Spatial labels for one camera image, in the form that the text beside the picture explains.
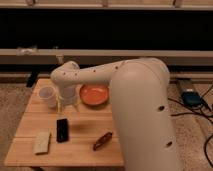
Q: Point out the white sponge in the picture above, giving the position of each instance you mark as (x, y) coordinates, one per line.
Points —
(41, 144)

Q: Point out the white plastic cup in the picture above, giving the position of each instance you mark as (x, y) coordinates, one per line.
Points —
(48, 96)

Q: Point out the blue power adapter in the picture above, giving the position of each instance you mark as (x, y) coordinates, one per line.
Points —
(191, 99)

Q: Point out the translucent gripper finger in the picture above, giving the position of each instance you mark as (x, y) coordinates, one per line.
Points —
(59, 106)
(75, 106)

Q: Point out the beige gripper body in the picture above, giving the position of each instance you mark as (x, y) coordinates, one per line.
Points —
(67, 95)

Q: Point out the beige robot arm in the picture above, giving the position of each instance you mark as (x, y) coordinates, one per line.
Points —
(140, 110)

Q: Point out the dark red pepper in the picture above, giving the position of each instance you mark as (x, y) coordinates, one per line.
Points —
(102, 140)

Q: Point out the wooden board table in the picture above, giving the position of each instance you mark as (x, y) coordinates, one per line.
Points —
(78, 135)

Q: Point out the black rectangular block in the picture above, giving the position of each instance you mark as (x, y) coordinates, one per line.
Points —
(62, 130)

